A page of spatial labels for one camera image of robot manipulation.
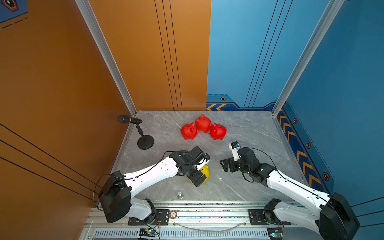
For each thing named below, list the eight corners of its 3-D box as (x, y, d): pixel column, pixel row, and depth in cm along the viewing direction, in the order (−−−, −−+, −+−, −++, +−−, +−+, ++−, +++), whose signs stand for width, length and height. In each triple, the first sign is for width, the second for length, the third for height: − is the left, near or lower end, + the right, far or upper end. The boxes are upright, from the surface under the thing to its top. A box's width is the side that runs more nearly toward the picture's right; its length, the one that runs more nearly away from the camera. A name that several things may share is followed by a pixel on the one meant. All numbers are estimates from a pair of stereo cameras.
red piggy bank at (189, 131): (186, 143, 103) (185, 134, 95) (182, 135, 108) (180, 126, 99) (197, 138, 106) (197, 129, 98) (193, 131, 110) (193, 121, 102)
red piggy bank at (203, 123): (203, 135, 107) (203, 127, 100) (194, 127, 112) (194, 119, 105) (211, 129, 111) (212, 121, 104) (202, 121, 116) (202, 113, 108)
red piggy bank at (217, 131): (209, 141, 105) (210, 132, 97) (209, 132, 110) (210, 123, 102) (224, 141, 105) (227, 132, 97) (223, 132, 110) (225, 123, 102)
